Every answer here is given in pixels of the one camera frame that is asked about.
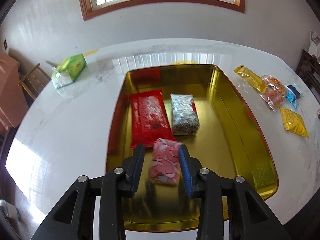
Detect pink patterned snack block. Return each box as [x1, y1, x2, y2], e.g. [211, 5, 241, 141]
[149, 138, 182, 186]

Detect gold packet with bird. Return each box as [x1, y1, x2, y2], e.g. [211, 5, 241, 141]
[279, 106, 309, 139]

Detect silver speckled snack block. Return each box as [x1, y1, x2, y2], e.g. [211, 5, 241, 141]
[170, 94, 200, 135]

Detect clear pack pink sticks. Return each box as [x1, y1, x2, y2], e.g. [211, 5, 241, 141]
[260, 90, 285, 112]

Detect red snack packet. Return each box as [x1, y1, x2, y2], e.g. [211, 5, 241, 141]
[130, 90, 175, 148]

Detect clear bag orange crackers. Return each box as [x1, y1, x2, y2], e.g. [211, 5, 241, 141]
[261, 75, 287, 96]

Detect cyan small snack packet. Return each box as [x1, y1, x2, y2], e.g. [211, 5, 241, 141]
[286, 88, 298, 110]

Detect gold packet with silver strip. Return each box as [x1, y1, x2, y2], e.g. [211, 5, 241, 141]
[234, 65, 267, 94]

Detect white handheld device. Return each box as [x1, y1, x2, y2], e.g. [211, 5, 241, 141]
[0, 199, 21, 221]

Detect gold red tin box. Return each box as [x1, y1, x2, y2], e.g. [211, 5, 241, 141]
[106, 64, 279, 232]

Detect pink covered cabinet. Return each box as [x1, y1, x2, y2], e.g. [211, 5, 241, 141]
[0, 53, 28, 131]

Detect small bamboo chair left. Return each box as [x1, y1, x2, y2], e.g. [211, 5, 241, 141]
[18, 63, 51, 100]

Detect green tissue pack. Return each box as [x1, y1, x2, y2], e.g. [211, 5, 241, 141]
[51, 54, 87, 89]

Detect dark wooden console table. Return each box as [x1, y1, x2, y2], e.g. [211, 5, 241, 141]
[295, 49, 320, 93]

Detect yellow edge sticker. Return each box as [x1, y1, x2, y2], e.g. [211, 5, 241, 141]
[83, 49, 99, 56]

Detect round yellow warning sticker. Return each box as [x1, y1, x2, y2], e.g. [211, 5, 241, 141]
[171, 60, 197, 65]

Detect white printed bag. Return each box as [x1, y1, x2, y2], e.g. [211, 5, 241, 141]
[308, 30, 320, 61]

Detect wall switch plate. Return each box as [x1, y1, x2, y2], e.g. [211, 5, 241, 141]
[3, 40, 8, 50]

